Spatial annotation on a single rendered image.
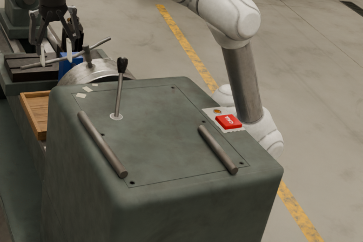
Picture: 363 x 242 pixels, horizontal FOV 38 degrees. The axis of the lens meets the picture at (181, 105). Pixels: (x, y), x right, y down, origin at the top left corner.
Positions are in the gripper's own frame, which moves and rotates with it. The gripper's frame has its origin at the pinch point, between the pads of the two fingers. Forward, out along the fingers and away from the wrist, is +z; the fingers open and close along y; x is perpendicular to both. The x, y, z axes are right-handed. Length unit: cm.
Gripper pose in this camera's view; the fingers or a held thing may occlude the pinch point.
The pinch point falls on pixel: (55, 54)
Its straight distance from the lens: 162.4
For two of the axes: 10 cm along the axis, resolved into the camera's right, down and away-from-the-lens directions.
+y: -8.9, 1.9, -4.1
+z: -0.7, 8.4, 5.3
